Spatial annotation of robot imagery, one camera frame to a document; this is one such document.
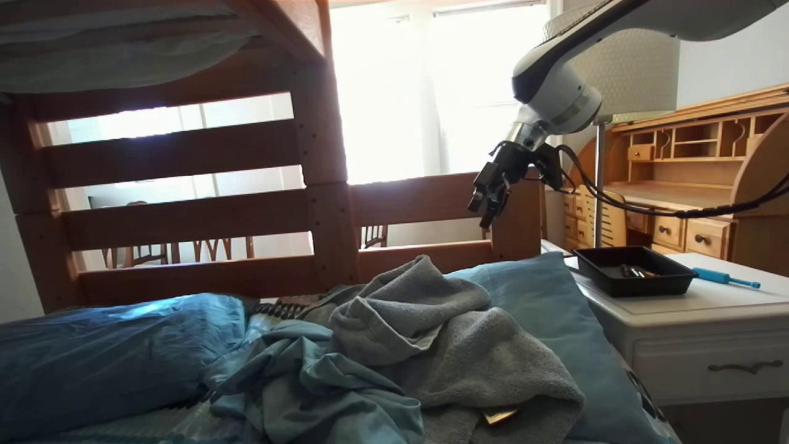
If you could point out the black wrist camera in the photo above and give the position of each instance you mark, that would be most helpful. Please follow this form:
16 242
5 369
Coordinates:
549 163

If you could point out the black plastic tray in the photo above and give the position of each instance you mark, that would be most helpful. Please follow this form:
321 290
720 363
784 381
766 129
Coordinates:
633 285

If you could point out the patterned blue striped bedspread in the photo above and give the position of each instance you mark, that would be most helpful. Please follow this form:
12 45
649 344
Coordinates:
124 427

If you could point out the light blue pillow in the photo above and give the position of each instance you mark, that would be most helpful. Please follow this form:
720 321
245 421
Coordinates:
550 311

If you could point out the wooden bunk bed frame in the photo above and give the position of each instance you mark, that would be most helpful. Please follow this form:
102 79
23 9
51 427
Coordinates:
330 163

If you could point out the striped bunk mattress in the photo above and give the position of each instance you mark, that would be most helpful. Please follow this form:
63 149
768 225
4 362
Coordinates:
100 51

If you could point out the grey towel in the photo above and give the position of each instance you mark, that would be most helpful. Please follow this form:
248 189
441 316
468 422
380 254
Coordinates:
460 347

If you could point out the white nightstand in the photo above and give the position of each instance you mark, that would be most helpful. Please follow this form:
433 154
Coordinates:
699 347

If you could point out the blue pen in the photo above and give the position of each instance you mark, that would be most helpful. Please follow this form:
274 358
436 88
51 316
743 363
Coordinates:
723 277

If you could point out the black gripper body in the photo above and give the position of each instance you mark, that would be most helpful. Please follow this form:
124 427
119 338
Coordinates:
510 168

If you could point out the small brass hardware piece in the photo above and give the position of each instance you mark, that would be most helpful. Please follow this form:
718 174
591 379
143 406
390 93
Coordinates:
633 269

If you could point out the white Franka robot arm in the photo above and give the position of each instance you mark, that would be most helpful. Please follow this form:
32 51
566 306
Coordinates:
568 90

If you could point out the wooden rolltop desk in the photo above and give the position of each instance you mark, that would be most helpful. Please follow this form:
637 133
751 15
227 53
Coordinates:
699 163

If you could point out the dark wooden chair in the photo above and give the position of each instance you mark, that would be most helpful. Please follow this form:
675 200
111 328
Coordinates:
124 253

